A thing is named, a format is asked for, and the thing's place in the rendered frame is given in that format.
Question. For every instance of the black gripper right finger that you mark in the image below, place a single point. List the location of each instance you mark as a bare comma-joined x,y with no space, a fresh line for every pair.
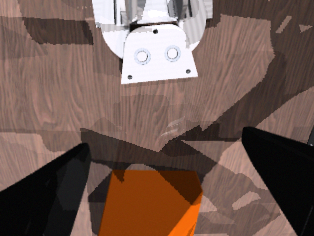
286,166

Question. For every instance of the white housing plate with two holes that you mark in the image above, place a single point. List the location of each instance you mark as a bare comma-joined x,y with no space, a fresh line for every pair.
158,66

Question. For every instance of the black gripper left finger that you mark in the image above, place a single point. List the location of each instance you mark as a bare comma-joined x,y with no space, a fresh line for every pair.
46,202

